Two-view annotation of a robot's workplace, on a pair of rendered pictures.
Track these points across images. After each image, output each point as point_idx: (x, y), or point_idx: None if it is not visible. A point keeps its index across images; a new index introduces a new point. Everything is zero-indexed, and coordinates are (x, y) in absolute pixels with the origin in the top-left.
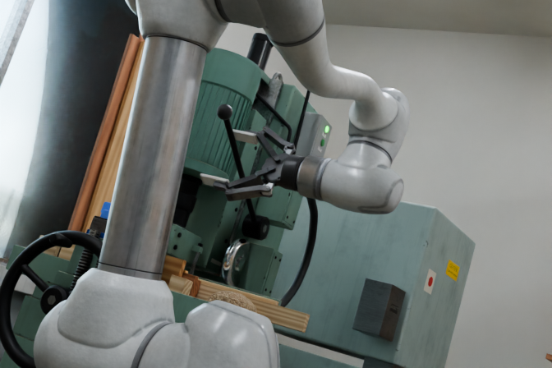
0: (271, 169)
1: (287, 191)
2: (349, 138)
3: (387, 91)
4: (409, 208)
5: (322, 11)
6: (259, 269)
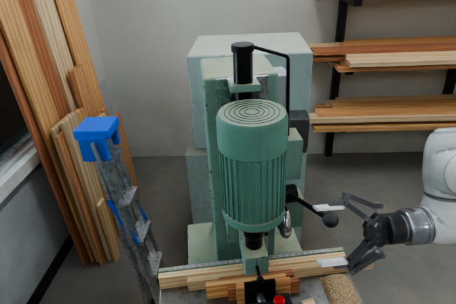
0: (380, 240)
1: (299, 159)
2: (435, 190)
3: None
4: (294, 57)
5: None
6: (297, 214)
